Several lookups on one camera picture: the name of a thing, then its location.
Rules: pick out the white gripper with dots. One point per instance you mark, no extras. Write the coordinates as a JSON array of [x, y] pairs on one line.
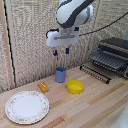
[[61, 37]]

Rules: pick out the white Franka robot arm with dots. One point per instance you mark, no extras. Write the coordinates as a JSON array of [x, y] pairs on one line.
[[71, 11]]

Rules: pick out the blue cup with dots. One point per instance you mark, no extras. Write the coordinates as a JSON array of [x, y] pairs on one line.
[[60, 74]]

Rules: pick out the yellow bowl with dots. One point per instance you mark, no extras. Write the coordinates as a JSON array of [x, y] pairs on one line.
[[75, 86]]

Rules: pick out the black dish rack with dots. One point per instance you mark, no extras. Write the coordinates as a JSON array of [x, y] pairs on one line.
[[110, 58]]

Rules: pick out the white patterned plate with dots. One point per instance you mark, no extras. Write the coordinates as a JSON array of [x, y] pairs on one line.
[[27, 107]]

